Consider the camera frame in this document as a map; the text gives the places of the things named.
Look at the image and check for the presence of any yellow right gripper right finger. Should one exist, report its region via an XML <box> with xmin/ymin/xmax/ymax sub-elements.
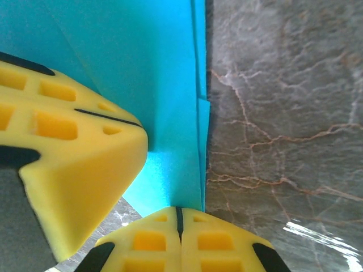
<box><xmin>176</xmin><ymin>206</ymin><xmax>293</xmax><ymax>272</ymax></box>

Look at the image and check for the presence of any blue paper sheet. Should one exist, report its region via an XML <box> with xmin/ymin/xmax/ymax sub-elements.
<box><xmin>0</xmin><ymin>0</ymin><xmax>212</xmax><ymax>219</ymax></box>

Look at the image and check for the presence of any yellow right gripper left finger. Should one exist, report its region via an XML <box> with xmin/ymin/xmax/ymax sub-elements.
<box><xmin>74</xmin><ymin>206</ymin><xmax>183</xmax><ymax>272</ymax></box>

